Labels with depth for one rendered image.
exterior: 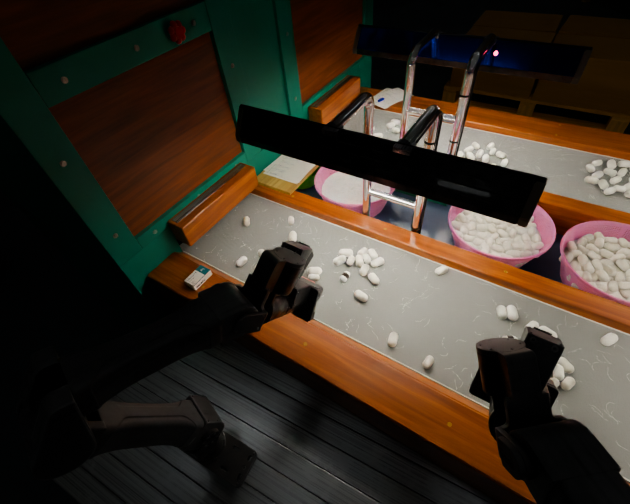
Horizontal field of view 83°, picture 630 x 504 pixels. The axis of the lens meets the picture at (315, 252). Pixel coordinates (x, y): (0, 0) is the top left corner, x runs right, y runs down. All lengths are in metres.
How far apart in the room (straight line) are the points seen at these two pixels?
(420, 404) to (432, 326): 0.19
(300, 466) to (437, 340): 0.38
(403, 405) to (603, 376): 0.40
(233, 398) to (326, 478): 0.26
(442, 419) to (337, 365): 0.22
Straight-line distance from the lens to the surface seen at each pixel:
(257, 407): 0.86
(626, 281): 1.11
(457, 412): 0.76
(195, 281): 0.94
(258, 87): 1.18
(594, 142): 1.52
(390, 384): 0.76
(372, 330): 0.83
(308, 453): 0.82
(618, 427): 0.89
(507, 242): 1.06
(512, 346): 0.51
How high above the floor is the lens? 1.47
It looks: 48 degrees down
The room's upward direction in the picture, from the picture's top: 7 degrees counter-clockwise
